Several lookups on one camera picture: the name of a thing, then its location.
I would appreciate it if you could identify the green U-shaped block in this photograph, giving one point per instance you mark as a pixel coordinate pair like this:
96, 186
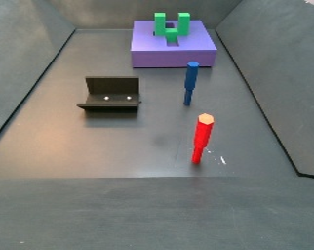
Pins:
171, 32

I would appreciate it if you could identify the red hexagonal peg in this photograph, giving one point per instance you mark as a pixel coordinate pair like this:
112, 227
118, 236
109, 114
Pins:
204, 125

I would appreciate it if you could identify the black angle bracket fixture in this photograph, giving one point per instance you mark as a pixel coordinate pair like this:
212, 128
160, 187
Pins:
110, 93

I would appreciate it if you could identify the blue hexagonal peg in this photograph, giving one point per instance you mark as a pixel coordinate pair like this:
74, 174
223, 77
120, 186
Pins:
191, 74

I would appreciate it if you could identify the purple block base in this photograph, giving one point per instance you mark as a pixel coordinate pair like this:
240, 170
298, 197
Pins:
151, 51

